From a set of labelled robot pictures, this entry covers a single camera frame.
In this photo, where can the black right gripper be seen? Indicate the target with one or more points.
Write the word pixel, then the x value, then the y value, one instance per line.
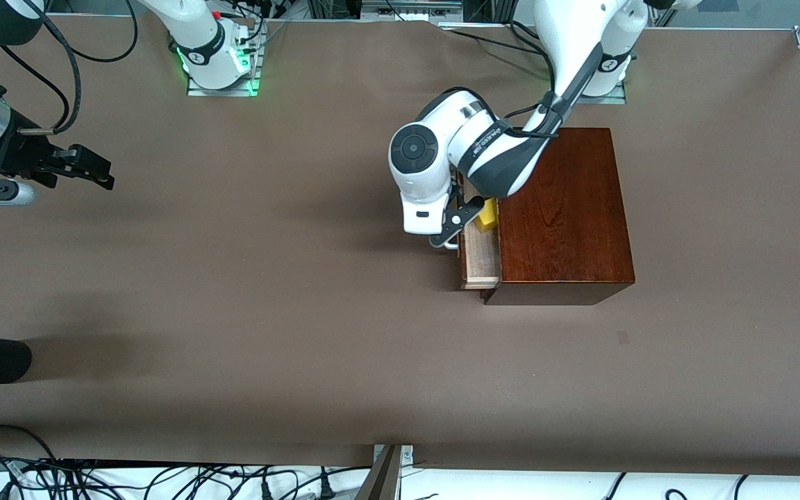
pixel 19 154

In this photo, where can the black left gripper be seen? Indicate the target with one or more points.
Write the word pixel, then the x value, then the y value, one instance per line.
pixel 477 200

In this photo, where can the yellow wooden block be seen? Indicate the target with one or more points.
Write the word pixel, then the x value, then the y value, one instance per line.
pixel 489 217

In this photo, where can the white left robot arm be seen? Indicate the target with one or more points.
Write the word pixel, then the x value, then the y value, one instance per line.
pixel 455 118

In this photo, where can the dark brown wooden cabinet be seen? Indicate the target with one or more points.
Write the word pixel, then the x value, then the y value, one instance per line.
pixel 567 222

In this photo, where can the brown table cover sheet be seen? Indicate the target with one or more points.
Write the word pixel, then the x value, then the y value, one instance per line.
pixel 372 361

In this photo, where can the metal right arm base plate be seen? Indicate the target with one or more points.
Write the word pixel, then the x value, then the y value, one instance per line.
pixel 223 92

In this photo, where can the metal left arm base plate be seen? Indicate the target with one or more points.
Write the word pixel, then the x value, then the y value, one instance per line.
pixel 605 99

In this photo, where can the silver mounting bracket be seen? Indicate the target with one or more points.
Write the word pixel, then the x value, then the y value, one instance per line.
pixel 407 455

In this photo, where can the dark grey camera post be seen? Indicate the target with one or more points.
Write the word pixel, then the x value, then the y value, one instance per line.
pixel 380 479

